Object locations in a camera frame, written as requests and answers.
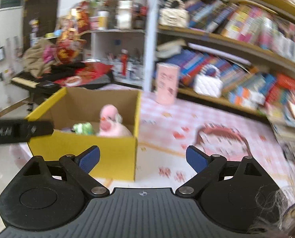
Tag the red tassel ornament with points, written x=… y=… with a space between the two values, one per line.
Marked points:
x=124 y=62

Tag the yellow cardboard box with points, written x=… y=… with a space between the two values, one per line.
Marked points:
x=112 y=153

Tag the pink checked table mat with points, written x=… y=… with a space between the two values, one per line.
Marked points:
x=167 y=129

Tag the row of blue books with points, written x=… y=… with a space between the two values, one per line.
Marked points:
x=236 y=79

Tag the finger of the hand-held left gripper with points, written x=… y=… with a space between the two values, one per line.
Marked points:
x=40 y=128

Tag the beige cloth pile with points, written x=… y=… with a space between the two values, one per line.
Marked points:
x=38 y=57

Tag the wooden bookshelf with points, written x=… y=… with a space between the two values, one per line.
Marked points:
x=150 y=42

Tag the white quilted handbag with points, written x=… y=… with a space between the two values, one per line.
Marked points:
x=208 y=84

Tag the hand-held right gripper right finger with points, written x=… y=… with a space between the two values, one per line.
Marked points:
x=197 y=160

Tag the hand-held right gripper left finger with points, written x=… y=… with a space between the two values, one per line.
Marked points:
x=89 y=159

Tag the red festive decorations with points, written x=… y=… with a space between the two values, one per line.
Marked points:
x=70 y=37

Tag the pink duck plush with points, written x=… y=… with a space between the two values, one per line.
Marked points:
x=110 y=126

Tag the electric piano keyboard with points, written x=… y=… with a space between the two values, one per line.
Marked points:
x=28 y=81

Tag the fur trimmed clothing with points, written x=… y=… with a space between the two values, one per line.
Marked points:
x=279 y=213

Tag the pink cylinder container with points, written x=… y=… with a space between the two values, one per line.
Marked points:
x=167 y=84

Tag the cream quilted handbag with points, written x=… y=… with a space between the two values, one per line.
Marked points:
x=174 y=16

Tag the green toy with blue base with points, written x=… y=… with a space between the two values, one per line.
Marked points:
x=82 y=128

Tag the row of colourful books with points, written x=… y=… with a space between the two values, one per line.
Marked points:
x=249 y=27

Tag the red packets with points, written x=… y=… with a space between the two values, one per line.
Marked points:
x=92 y=70

